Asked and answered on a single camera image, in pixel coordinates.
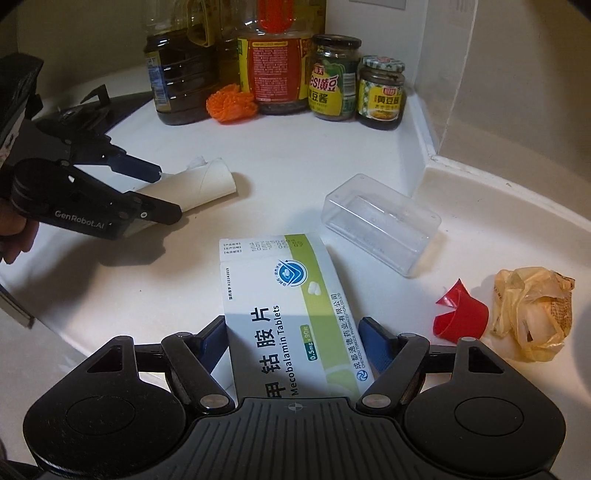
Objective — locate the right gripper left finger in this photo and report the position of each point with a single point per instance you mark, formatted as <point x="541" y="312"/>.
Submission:
<point x="191" y="359"/>

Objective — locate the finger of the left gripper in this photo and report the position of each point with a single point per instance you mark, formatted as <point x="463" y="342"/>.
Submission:
<point x="87" y="148"/>
<point x="149" y="210"/>

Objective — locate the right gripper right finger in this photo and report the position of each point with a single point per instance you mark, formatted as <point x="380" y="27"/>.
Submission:
<point x="398" y="360"/>

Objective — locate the white paper cup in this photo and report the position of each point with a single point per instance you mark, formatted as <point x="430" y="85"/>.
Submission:
<point x="196" y="185"/>

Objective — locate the red plastic scrap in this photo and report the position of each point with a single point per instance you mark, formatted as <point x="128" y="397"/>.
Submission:
<point x="468" y="316"/>

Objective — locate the white green medicine box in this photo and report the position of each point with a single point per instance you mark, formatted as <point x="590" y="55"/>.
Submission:
<point x="290" y="330"/>

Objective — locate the clear plastic box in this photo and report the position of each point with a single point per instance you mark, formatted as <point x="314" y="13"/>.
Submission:
<point x="381" y="221"/>

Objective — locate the orange mesh scrubber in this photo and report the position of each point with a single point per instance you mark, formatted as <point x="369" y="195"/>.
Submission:
<point x="230" y="104"/>

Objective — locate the yellow plastic bag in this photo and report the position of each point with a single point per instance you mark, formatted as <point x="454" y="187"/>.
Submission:
<point x="534" y="306"/>

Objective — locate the person left hand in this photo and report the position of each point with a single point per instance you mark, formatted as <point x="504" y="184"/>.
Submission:
<point x="17" y="233"/>

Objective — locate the black gas stove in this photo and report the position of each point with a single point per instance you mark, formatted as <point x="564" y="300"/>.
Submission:
<point x="98" y="113"/>

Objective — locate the dark oil bottle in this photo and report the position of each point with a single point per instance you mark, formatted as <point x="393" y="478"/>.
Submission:
<point x="181" y="57"/>

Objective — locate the tall soybean paste jar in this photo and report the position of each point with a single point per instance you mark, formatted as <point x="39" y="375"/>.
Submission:
<point x="332" y="87"/>

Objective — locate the small checkered lid jar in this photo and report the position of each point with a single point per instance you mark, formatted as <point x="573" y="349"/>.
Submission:
<point x="381" y="92"/>

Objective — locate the soy sauce bottle red handle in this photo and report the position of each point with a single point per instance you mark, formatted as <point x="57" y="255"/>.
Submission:
<point x="274" y="54"/>

